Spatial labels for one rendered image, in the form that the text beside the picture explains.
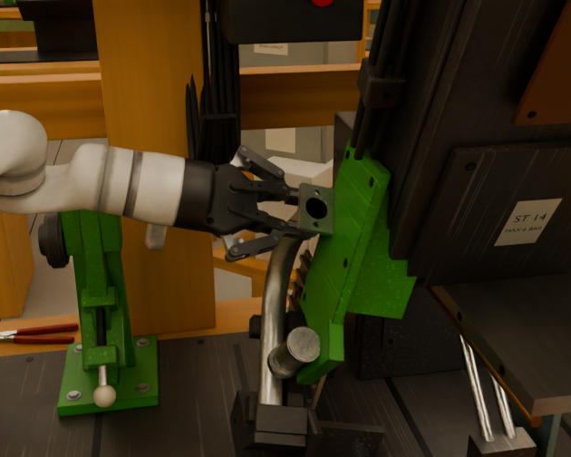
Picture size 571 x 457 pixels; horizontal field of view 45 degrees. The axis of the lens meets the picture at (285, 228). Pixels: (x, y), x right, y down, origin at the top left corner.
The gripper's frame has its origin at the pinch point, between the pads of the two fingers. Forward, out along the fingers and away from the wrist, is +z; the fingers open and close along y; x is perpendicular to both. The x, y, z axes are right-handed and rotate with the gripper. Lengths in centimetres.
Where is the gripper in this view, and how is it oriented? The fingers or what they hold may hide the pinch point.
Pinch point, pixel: (302, 214)
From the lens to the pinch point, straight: 77.3
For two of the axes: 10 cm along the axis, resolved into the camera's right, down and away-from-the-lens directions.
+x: -3.1, 3.5, 8.9
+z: 9.5, 1.6, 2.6
